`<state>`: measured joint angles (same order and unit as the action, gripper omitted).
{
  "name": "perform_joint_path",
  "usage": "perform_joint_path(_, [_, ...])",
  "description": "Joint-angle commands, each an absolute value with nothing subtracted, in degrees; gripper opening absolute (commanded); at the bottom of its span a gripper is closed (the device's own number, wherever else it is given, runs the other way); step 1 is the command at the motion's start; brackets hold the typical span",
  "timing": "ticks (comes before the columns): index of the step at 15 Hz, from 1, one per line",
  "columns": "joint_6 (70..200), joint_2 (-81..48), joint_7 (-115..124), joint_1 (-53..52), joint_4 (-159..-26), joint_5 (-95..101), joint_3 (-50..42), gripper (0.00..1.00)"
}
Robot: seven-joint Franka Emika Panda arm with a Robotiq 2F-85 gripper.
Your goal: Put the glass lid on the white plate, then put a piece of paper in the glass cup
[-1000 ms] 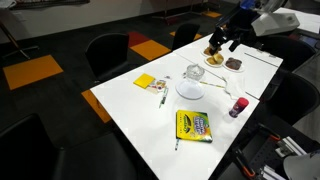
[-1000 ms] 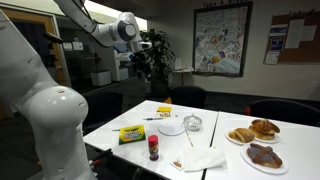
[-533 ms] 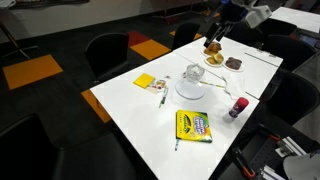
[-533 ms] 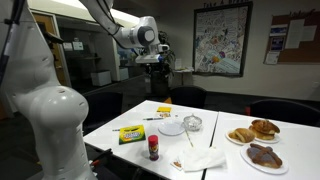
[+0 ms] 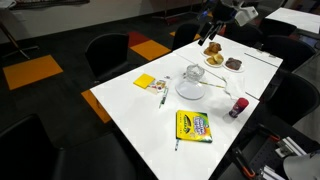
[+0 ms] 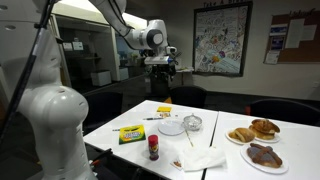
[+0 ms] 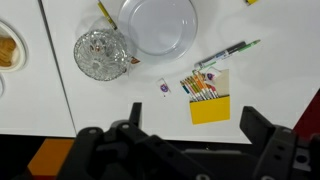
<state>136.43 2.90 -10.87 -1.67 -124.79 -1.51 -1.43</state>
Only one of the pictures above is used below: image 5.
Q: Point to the stacked brown buns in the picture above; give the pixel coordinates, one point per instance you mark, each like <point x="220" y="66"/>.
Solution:
<point x="212" y="48"/>

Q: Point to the yellow sticky note pad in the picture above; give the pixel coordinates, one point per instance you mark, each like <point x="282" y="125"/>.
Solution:
<point x="144" y="81"/>

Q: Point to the thin green marker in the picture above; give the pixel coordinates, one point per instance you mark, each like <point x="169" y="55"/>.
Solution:
<point x="177" y="145"/>

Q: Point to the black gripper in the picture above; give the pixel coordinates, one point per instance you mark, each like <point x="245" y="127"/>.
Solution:
<point x="218" y="13"/>

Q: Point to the black orange bar clamp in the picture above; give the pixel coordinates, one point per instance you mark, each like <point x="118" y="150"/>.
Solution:
<point x="245" y="163"/>
<point x="270" y="133"/>

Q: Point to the black office chair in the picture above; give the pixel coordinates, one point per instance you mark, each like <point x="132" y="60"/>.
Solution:
<point x="295" y="96"/>
<point x="290" y="51"/>
<point x="278" y="27"/>
<point x="66" y="156"/>
<point x="245" y="35"/>
<point x="185" y="35"/>
<point x="108" y="55"/>

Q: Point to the red capped small bottle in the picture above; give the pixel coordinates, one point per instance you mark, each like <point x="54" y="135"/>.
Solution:
<point x="238" y="107"/>

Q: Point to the clear glass cup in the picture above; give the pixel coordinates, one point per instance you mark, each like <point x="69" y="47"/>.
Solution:
<point x="194" y="79"/>

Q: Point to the chocolate topped bread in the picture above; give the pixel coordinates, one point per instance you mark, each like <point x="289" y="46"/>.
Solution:
<point x="233" y="63"/>

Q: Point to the green white marker pen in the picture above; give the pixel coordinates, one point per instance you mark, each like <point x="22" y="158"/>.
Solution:
<point x="163" y="98"/>

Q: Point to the grey metal bracket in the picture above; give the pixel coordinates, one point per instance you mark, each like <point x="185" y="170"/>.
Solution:
<point x="290" y="148"/>

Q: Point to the clear glass lid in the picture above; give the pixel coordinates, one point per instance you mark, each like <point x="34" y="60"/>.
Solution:
<point x="195" y="69"/>

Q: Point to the yellow green marker box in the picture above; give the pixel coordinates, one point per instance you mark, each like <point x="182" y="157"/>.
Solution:
<point x="194" y="126"/>

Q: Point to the small printed paper card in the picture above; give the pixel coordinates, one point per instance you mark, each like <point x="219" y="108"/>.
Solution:
<point x="156" y="87"/>

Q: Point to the white round plate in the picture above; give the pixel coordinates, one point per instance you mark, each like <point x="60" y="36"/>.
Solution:
<point x="203" y="53"/>
<point x="213" y="65"/>
<point x="190" y="91"/>

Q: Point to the thin yellow white stick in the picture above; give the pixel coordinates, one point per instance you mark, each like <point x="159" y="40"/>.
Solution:
<point x="212" y="85"/>

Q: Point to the crumpled white napkin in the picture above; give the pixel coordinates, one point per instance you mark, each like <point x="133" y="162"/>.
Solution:
<point x="234" y="86"/>

